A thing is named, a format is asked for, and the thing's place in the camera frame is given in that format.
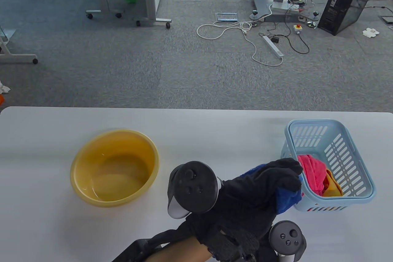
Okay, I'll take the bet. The light blue plastic basket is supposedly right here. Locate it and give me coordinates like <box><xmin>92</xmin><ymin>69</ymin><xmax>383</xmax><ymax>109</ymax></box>
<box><xmin>281</xmin><ymin>119</ymin><xmax>376</xmax><ymax>212</ymax></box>

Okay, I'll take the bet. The black computer tower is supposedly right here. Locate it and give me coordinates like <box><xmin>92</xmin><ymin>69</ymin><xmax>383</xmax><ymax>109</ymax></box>
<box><xmin>317</xmin><ymin>0</ymin><xmax>381</xmax><ymax>36</ymax></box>

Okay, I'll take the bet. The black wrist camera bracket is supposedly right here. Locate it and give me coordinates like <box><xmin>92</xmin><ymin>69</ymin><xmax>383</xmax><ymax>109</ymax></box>
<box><xmin>235</xmin><ymin>248</ymin><xmax>256</xmax><ymax>262</ymax></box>

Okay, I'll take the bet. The person's left forearm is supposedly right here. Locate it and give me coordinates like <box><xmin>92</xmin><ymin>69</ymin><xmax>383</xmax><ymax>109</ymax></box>
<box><xmin>144</xmin><ymin>236</ymin><xmax>213</xmax><ymax>262</ymax></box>

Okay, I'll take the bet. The grey wheeled table foot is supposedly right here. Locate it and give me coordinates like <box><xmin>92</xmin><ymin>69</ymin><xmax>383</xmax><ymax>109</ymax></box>
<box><xmin>0</xmin><ymin>25</ymin><xmax>39</xmax><ymax>65</ymax></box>

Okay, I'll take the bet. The black wrist strap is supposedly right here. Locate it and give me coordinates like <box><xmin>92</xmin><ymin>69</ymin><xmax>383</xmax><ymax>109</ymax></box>
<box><xmin>111</xmin><ymin>222</ymin><xmax>192</xmax><ymax>262</ymax></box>

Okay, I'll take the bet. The person's right hand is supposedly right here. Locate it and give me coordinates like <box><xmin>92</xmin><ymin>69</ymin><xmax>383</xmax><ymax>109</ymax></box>
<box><xmin>255</xmin><ymin>237</ymin><xmax>278</xmax><ymax>262</ymax></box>

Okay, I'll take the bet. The yellow plastic basin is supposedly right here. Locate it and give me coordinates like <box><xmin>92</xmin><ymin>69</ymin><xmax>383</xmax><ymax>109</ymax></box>
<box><xmin>70</xmin><ymin>129</ymin><xmax>160</xmax><ymax>208</ymax></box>

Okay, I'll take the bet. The person's left hand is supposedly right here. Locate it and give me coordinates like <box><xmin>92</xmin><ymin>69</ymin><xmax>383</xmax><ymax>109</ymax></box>
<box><xmin>187</xmin><ymin>158</ymin><xmax>304</xmax><ymax>260</ymax></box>

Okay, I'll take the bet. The pink square towel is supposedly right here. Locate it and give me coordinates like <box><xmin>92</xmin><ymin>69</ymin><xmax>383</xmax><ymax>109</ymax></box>
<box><xmin>297</xmin><ymin>154</ymin><xmax>327</xmax><ymax>196</ymax></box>

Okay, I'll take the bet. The silver floor outlet box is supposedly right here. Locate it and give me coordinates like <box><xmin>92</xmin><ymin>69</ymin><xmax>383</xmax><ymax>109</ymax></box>
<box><xmin>215</xmin><ymin>12</ymin><xmax>238</xmax><ymax>23</ymax></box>

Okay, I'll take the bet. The black cable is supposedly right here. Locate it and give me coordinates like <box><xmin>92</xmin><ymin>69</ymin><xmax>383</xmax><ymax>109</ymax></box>
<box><xmin>258</xmin><ymin>24</ymin><xmax>310</xmax><ymax>54</ymax></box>

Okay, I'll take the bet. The white power strip with cable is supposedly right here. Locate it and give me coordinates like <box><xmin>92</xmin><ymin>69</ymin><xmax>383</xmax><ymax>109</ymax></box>
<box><xmin>196</xmin><ymin>3</ymin><xmax>284</xmax><ymax>67</ymax></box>

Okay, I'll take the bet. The blue square towel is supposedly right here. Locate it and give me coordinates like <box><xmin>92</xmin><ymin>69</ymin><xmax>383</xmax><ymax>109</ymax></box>
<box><xmin>239</xmin><ymin>165</ymin><xmax>304</xmax><ymax>215</ymax></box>

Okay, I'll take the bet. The yellow square towel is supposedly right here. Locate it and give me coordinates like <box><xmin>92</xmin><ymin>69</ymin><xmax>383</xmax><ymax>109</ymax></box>
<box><xmin>322</xmin><ymin>169</ymin><xmax>344</xmax><ymax>197</ymax></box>

